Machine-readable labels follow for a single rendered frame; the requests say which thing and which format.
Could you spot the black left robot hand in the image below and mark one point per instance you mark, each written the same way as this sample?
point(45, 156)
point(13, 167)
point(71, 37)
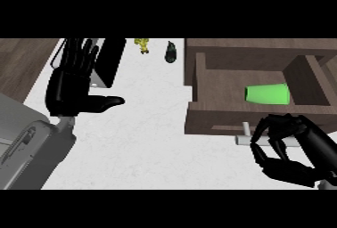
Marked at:
point(68, 92)

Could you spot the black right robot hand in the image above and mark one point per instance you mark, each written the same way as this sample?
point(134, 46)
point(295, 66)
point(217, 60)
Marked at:
point(303, 142)

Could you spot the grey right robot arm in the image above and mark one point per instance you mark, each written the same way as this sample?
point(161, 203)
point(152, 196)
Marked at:
point(328, 184)

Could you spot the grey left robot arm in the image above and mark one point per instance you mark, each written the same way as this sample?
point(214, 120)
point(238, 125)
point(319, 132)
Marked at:
point(34, 148)

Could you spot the green cup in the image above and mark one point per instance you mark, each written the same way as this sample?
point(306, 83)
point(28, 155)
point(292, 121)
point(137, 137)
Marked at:
point(267, 94)

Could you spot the brown wooden drawer front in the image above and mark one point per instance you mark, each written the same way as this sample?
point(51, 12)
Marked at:
point(218, 118)

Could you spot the brown wooden drawer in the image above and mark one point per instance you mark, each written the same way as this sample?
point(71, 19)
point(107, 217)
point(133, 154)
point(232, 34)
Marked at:
point(218, 118)
point(223, 86)

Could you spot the black appliance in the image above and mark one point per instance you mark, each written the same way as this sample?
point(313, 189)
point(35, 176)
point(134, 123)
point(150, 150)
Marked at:
point(109, 61)

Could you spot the dark green vegetable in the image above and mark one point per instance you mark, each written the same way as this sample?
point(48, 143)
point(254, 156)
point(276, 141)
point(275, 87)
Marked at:
point(170, 53)

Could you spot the brown wooden cabinet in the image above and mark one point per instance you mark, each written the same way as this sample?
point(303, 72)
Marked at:
point(245, 49)

